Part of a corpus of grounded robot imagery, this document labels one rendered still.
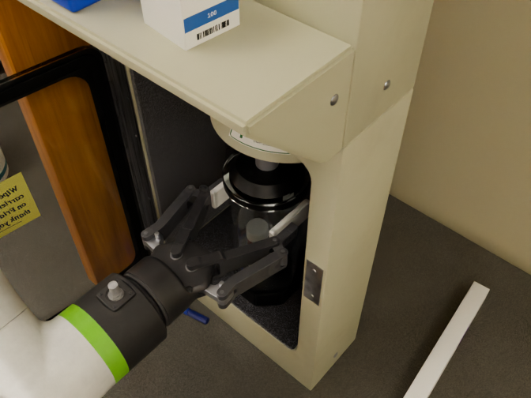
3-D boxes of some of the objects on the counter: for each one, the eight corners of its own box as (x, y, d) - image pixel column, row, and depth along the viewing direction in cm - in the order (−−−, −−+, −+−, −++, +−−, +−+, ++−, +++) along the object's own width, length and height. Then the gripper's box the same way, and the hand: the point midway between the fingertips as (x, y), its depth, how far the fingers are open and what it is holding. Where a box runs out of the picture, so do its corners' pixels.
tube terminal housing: (258, 187, 110) (251, -394, 53) (405, 282, 95) (615, -378, 38) (159, 268, 97) (8, -380, 40) (311, 392, 83) (414, -347, 26)
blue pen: (137, 284, 95) (136, 280, 94) (209, 320, 90) (209, 317, 90) (133, 289, 94) (132, 285, 93) (205, 325, 90) (205, 322, 89)
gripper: (210, 346, 55) (350, 211, 67) (73, 230, 65) (215, 129, 77) (216, 381, 61) (343, 250, 72) (88, 268, 71) (219, 170, 82)
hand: (265, 198), depth 73 cm, fingers closed on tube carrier, 9 cm apart
